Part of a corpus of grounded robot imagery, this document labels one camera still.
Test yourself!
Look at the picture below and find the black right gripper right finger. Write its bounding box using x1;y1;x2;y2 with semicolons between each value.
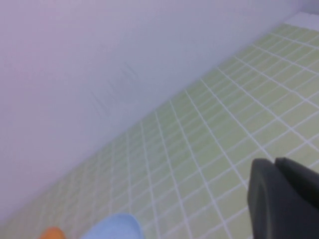
275;157;319;206

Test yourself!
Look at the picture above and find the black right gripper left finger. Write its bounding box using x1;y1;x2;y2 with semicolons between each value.
246;158;319;239

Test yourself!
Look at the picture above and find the orange yellow mango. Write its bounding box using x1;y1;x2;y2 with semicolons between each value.
39;226;67;239

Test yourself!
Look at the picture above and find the light blue round plate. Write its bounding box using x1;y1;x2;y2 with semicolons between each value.
82;213;146;239

